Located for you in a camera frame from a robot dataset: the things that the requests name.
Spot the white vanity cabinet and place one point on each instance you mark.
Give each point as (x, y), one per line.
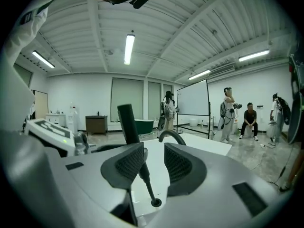
(55, 119)

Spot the wooden door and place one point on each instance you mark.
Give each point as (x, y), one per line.
(40, 104)

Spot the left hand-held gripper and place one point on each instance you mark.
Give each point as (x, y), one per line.
(51, 133)

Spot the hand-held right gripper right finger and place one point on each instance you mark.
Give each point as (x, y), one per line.
(181, 168)

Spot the ceiling air conditioner vent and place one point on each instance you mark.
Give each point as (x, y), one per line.
(222, 69)

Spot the large grey window blind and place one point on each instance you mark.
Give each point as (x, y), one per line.
(127, 99)

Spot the white water dispenser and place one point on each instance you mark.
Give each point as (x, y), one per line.
(73, 117)

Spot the dark green bathtub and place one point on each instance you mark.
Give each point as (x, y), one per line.
(145, 125)

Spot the narrow grey window blind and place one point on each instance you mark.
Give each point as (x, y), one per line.
(154, 101)

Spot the ceiling tube light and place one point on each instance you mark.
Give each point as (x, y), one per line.
(199, 74)
(253, 55)
(129, 49)
(43, 59)

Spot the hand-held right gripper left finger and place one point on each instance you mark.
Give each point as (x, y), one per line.
(123, 168)

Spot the brown wooden vanity cabinet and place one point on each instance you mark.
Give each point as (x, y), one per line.
(96, 125)

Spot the white bin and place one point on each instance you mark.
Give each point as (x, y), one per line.
(272, 129)

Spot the black curved faucet spout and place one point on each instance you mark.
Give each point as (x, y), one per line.
(173, 135)

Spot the dark round reflector disc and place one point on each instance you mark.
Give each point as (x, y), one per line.
(295, 117)

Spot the rolling whiteboard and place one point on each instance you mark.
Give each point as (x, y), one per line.
(193, 98)

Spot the black round shower head holder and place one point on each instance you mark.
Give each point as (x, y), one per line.
(156, 202)

